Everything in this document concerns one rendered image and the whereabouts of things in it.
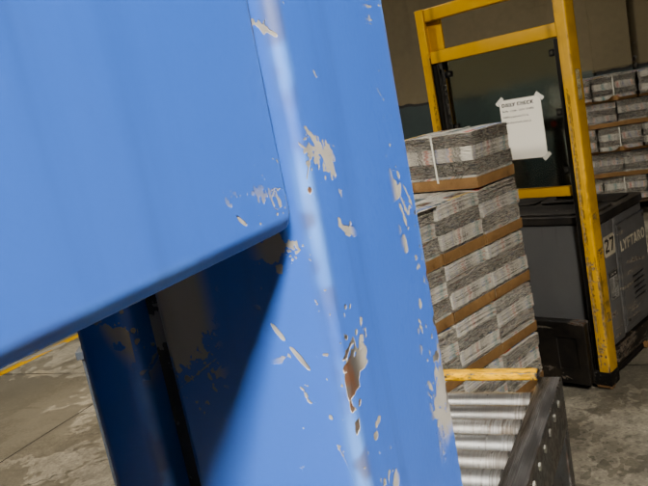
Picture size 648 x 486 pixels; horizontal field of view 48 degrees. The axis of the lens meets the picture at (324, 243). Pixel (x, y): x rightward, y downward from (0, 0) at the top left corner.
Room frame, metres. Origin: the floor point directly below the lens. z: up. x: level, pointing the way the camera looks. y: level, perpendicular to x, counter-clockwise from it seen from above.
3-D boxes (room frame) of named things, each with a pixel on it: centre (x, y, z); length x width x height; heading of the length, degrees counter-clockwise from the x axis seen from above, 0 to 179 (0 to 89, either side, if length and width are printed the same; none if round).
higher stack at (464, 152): (3.04, -0.61, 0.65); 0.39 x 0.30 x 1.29; 44
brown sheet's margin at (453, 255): (2.84, -0.40, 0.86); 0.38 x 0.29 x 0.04; 44
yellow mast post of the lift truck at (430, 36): (3.58, -0.69, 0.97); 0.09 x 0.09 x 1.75; 44
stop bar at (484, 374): (1.64, -0.23, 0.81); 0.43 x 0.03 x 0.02; 63
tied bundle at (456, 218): (2.84, -0.40, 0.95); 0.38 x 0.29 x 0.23; 44
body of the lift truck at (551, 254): (3.60, -1.19, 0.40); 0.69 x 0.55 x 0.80; 44
